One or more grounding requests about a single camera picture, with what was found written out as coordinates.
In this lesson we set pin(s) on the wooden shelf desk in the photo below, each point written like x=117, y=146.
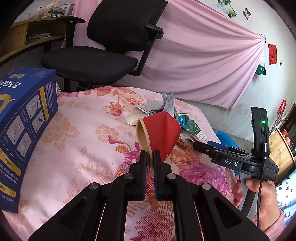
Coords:
x=24, y=36

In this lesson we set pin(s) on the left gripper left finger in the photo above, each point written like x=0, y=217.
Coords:
x=98, y=212

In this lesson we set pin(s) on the red cup on cabinet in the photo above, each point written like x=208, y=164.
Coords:
x=284, y=133

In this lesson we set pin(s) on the green white wrapper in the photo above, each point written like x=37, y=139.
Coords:
x=190, y=126

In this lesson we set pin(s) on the red paper square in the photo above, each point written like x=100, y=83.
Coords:
x=272, y=50

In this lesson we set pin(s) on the stack of papers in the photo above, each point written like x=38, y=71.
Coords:
x=52, y=10

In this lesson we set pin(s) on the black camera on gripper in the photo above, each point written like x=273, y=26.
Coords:
x=260, y=132

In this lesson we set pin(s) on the red paper cup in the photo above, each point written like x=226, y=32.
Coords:
x=157, y=132

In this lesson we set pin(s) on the black office chair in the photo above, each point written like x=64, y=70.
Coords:
x=127, y=31

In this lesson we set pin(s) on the green wall basket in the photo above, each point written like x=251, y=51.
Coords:
x=261, y=70

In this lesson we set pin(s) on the right hand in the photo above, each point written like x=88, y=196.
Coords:
x=271, y=219

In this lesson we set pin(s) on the grey crumpled wrapper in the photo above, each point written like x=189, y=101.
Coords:
x=157, y=106

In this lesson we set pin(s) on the pink hanging sheet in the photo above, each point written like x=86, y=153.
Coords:
x=204, y=56

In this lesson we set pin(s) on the blue cardboard box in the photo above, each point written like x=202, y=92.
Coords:
x=28, y=103

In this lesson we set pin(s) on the white oval shell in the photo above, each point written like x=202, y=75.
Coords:
x=133, y=118

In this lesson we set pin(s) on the blue plastic bucket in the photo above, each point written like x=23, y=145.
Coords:
x=225, y=140

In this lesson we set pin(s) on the wooden cabinet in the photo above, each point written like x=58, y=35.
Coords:
x=281, y=154

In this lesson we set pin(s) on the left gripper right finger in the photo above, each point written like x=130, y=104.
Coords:
x=200, y=211

